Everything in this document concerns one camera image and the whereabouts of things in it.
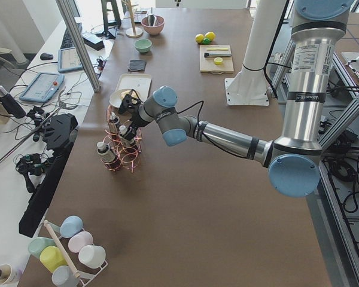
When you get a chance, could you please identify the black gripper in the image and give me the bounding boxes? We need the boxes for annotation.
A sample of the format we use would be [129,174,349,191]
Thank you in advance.
[118,96,141,140]

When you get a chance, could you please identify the tea bottle top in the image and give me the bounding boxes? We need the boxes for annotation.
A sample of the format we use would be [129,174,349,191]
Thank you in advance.
[119,125,136,148]

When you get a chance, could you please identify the tea bottle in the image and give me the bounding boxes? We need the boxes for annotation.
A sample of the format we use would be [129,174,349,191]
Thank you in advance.
[108,112,120,134]
[96,142,120,170]
[119,125,136,148]

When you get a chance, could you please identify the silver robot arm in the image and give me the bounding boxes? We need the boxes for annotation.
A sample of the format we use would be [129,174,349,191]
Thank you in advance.
[118,1,352,197]

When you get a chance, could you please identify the tea bottle front right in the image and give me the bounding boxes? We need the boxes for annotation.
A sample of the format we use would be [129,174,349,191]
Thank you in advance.
[108,112,120,134]

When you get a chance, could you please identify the tea bottle front left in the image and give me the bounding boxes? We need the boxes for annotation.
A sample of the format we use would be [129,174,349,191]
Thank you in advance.
[96,142,120,170]

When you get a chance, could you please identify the cream tray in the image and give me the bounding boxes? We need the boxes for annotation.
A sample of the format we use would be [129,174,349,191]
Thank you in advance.
[116,74,151,101]

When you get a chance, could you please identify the white plate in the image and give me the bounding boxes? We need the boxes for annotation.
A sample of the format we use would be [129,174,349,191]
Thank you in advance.
[109,88,147,108]

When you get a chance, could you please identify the donut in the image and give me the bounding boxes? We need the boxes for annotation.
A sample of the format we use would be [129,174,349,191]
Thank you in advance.
[120,90,139,104]

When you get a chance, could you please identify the grey folded cloth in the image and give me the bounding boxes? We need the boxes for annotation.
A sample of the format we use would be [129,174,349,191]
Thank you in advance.
[128,59,147,72]

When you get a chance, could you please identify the green bowl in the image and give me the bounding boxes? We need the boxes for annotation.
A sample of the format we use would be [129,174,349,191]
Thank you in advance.
[134,39,152,53]

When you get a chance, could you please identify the blue teach pendant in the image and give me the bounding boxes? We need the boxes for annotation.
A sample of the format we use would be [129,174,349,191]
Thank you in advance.
[19,72,65,103]
[57,47,83,73]

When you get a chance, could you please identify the wooden cup stand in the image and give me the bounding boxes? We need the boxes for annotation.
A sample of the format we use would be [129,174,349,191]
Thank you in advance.
[121,0,144,38]

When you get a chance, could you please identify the wooden cutting board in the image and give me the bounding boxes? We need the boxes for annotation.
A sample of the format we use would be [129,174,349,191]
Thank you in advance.
[199,45,234,74]

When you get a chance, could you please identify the pink bowl with ice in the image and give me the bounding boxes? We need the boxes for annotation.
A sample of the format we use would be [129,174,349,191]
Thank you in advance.
[141,15,165,35]

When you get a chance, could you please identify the black keyboard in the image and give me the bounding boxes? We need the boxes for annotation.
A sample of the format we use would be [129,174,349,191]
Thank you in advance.
[60,28,75,49]

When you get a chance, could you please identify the blue cup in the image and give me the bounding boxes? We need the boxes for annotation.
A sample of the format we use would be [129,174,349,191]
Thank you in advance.
[60,215,83,238]

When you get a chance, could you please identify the half lemon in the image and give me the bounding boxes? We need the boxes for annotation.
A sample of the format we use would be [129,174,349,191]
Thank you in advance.
[214,57,223,65]

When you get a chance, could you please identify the steel ice scoop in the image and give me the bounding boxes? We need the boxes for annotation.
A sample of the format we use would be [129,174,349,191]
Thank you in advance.
[147,14,159,27]

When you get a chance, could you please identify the computer mouse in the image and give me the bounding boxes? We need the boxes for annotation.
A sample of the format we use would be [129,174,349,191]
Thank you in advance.
[39,53,54,60]

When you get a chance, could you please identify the yellow lemon lower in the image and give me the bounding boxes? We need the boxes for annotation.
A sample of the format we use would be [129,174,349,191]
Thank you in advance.
[195,33,205,44]

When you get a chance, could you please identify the yellow lemon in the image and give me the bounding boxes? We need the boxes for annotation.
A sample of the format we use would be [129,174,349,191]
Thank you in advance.
[205,31,216,41]
[195,33,205,44]

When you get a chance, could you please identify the yellow plastic knife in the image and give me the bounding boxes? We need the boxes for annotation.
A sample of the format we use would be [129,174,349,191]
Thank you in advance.
[206,47,229,51]

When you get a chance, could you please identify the green lime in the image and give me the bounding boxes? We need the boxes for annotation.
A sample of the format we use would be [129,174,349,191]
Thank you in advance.
[202,38,211,45]

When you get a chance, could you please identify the pink cup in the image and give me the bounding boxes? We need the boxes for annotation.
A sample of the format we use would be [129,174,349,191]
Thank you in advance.
[68,231,93,253]

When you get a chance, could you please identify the steel muddler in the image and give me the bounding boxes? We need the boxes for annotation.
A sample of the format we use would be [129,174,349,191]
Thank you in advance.
[203,52,232,58]

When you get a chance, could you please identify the yellow lemon upper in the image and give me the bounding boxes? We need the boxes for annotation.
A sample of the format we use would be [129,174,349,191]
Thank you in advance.
[205,31,216,41]

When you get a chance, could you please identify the black thermos bottle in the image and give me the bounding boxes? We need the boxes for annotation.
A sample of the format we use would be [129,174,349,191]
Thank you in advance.
[0,86,26,119]

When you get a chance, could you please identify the white cup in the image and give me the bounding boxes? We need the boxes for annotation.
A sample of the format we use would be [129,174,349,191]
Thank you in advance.
[78,245,106,269]

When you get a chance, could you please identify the green cup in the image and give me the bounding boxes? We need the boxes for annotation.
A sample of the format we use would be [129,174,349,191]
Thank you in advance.
[28,237,56,259]

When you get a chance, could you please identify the yellow cup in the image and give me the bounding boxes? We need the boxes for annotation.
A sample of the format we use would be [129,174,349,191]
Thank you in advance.
[39,246,68,273]

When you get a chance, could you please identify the grey cup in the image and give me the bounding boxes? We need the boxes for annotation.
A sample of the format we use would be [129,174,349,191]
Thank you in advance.
[51,265,79,287]

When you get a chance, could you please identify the paper cup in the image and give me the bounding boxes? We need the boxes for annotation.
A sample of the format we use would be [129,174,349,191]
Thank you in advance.
[0,264,22,285]

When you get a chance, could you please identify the copper wire bottle rack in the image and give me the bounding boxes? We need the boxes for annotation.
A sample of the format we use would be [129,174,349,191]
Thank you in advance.
[104,105,142,173]

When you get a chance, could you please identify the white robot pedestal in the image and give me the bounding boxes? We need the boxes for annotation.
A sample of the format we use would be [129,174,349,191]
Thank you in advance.
[225,0,288,106]

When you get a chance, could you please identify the white wire cup rack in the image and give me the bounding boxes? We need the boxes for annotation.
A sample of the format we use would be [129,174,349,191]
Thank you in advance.
[43,220,108,286]

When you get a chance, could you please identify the aluminium frame post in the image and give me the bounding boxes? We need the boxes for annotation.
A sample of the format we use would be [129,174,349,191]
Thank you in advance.
[56,0,101,93]

